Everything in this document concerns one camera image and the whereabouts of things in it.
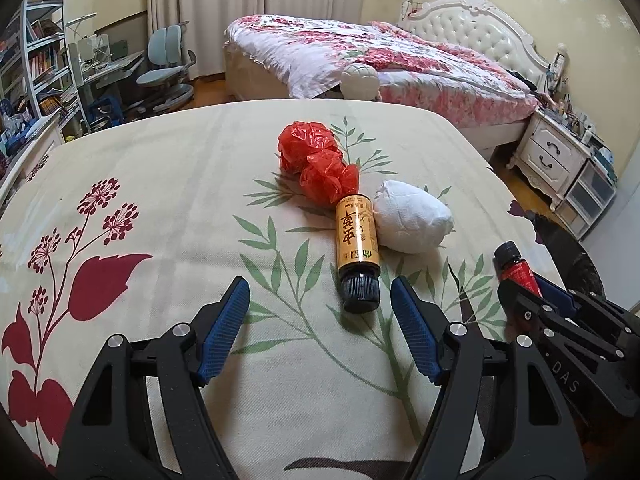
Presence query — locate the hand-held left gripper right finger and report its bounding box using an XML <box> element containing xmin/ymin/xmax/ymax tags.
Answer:
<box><xmin>390</xmin><ymin>276</ymin><xmax>586</xmax><ymax>480</ymax></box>

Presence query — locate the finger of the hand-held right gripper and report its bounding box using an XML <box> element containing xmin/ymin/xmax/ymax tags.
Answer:
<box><xmin>497</xmin><ymin>280</ymin><xmax>626</xmax><ymax>361</ymax></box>
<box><xmin>532</xmin><ymin>272</ymin><xmax>640</xmax><ymax>356</ymax></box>

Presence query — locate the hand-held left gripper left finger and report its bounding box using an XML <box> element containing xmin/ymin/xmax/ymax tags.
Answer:
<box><xmin>55</xmin><ymin>277</ymin><xmax>251</xmax><ymax>480</ymax></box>

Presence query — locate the trash bin with black bag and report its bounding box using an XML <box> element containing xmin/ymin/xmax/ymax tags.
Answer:
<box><xmin>532</xmin><ymin>212</ymin><xmax>608</xmax><ymax>311</ymax></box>

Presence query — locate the small red bottle black cap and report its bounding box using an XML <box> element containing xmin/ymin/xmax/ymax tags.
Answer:
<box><xmin>492</xmin><ymin>241</ymin><xmax>543</xmax><ymax>298</ymax></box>

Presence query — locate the brown bottle with yellow label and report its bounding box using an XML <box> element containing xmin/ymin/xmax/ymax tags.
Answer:
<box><xmin>334</xmin><ymin>193</ymin><xmax>382</xmax><ymax>313</ymax></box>

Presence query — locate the plastic drawer unit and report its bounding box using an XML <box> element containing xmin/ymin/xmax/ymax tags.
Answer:
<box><xmin>552</xmin><ymin>156</ymin><xmax>619</xmax><ymax>241</ymax></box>

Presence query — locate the white crumpled tissue ball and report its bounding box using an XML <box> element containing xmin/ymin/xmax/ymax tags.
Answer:
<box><xmin>372</xmin><ymin>180</ymin><xmax>456</xmax><ymax>253</ymax></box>

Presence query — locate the white nightstand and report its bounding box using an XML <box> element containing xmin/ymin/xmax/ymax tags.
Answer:
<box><xmin>505</xmin><ymin>109</ymin><xmax>594</xmax><ymax>212</ymax></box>

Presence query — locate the floral printed tablecloth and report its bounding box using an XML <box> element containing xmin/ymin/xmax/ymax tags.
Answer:
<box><xmin>0</xmin><ymin>100</ymin><xmax>568</xmax><ymax>480</ymax></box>

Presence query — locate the cluster of small bottles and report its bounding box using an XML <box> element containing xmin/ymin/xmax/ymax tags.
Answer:
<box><xmin>542</xmin><ymin>67</ymin><xmax>612</xmax><ymax>147</ymax></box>

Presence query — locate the red crumpled plastic bag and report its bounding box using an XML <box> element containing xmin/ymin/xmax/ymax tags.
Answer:
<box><xmin>277</xmin><ymin>120</ymin><xmax>361</xmax><ymax>207</ymax></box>

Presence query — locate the dark cloth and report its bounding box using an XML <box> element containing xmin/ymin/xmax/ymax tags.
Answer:
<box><xmin>509</xmin><ymin>66</ymin><xmax>542</xmax><ymax>94</ymax></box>

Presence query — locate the white shell-shaped chair back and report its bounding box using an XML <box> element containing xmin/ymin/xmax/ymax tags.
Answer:
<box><xmin>341</xmin><ymin>62</ymin><xmax>381</xmax><ymax>104</ymax></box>

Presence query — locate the light blue desk chair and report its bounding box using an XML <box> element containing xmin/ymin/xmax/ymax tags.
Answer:
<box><xmin>136</xmin><ymin>21</ymin><xmax>197</xmax><ymax>113</ymax></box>

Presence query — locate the white bed with tufted headboard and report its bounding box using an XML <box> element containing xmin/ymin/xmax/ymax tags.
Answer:
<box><xmin>222</xmin><ymin>0</ymin><xmax>569</xmax><ymax>162</ymax></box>

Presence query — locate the grey study desk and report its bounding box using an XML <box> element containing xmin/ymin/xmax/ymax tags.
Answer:
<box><xmin>65</xmin><ymin>30</ymin><xmax>147</xmax><ymax>132</ymax></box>

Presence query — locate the pink floral quilt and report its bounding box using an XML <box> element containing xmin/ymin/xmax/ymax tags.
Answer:
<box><xmin>223</xmin><ymin>15</ymin><xmax>541</xmax><ymax>128</ymax></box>

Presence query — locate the white bookshelf with books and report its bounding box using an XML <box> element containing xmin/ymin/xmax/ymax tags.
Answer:
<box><xmin>0</xmin><ymin>0</ymin><xmax>87</xmax><ymax>147</ymax></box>

